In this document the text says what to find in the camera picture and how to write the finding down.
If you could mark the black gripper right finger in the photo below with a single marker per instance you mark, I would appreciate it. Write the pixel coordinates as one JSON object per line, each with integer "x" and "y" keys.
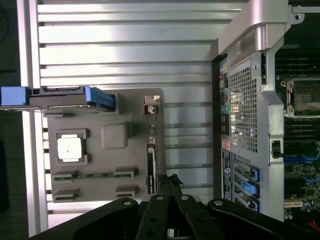
{"x": 197, "y": 220}

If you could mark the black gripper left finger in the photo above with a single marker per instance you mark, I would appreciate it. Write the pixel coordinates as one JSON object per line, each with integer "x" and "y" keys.
{"x": 152, "y": 217}

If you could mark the blue slot clip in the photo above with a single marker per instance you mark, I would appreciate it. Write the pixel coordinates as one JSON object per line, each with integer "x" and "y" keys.
{"x": 253, "y": 206}
{"x": 250, "y": 188}
{"x": 255, "y": 174}

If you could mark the green RAM stick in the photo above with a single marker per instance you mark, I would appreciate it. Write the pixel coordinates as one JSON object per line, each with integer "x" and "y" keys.
{"x": 95, "y": 175}

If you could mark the grey parts rack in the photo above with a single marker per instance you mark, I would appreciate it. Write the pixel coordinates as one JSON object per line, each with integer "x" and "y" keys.
{"x": 112, "y": 155}

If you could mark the silver CPU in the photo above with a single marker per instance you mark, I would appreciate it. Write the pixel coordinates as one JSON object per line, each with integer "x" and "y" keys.
{"x": 71, "y": 148}

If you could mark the green motherboard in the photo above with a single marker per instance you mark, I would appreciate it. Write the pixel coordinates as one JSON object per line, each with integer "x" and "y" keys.
{"x": 300, "y": 175}

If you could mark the open black PC case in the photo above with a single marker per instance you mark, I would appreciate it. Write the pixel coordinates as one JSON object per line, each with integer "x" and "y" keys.
{"x": 250, "y": 112}

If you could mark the hard disk in blue carrier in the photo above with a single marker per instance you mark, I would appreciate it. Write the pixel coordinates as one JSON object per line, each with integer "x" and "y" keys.
{"x": 57, "y": 96}

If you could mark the CPU socket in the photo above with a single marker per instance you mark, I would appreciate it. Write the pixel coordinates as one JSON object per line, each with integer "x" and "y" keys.
{"x": 307, "y": 100}

